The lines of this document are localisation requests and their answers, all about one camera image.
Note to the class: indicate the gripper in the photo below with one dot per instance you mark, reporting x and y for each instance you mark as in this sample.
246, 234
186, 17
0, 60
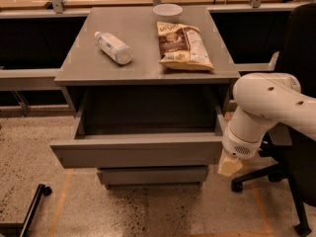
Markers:
237, 147

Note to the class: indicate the grey top drawer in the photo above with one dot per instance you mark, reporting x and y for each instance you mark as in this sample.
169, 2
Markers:
144, 126

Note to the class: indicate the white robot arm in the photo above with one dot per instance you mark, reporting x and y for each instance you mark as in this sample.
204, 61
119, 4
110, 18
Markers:
263, 100

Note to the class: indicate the grey drawer cabinet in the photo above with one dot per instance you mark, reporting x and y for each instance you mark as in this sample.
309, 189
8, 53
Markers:
87, 66

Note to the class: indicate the black office chair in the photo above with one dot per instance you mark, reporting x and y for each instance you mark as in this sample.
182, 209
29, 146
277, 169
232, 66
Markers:
294, 152

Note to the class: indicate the brown snack bag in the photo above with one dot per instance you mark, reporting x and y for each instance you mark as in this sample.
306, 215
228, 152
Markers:
182, 48

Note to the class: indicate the white plastic bottle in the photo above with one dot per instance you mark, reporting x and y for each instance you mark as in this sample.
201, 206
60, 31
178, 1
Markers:
115, 48

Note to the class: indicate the white round bowl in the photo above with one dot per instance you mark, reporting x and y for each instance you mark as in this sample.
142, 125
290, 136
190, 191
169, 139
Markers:
170, 13

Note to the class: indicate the black metal floor frame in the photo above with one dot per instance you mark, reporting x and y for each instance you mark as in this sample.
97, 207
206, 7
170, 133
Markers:
21, 229

